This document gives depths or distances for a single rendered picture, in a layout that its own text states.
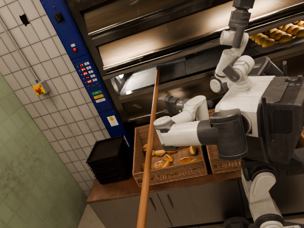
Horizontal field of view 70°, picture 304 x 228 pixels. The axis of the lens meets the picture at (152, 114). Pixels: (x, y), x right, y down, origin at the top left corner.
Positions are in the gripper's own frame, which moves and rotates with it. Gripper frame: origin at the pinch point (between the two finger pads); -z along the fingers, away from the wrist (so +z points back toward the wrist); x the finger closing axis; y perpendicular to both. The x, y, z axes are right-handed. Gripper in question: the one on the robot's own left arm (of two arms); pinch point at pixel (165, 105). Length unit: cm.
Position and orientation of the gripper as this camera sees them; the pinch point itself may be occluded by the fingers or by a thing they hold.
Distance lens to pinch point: 123.6
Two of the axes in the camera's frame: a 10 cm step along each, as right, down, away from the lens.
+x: 3.2, 8.3, 4.6
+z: 7.2, 0.9, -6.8
